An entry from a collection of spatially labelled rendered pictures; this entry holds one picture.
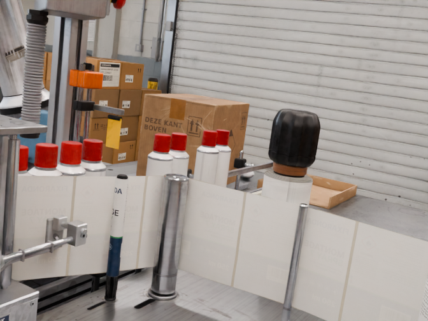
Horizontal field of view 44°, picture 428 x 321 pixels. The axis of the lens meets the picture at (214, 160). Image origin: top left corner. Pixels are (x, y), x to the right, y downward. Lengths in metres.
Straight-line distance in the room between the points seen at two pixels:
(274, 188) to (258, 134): 4.64
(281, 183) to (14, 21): 0.62
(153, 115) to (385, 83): 3.73
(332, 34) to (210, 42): 1.31
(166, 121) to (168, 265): 0.87
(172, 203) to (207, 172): 0.44
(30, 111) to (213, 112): 0.74
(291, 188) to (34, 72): 0.46
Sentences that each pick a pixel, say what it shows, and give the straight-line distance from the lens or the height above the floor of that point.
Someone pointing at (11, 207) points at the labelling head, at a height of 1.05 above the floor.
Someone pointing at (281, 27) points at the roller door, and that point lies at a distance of 5.49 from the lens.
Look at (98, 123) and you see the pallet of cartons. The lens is 4.82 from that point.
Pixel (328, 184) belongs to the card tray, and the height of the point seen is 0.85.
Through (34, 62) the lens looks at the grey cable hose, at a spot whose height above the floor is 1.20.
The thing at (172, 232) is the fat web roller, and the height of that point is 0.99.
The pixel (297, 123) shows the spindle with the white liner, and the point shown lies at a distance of 0.89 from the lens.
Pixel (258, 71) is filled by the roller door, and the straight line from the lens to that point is 5.54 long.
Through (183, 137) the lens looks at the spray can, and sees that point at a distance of 1.11.
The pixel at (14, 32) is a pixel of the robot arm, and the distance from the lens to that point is 1.17.
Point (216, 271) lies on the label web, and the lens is 0.82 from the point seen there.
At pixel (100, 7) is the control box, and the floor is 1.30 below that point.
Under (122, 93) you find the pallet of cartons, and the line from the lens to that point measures 5.04.
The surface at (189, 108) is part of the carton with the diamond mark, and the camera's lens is 1.59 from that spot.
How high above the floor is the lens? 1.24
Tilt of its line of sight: 10 degrees down
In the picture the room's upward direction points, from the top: 7 degrees clockwise
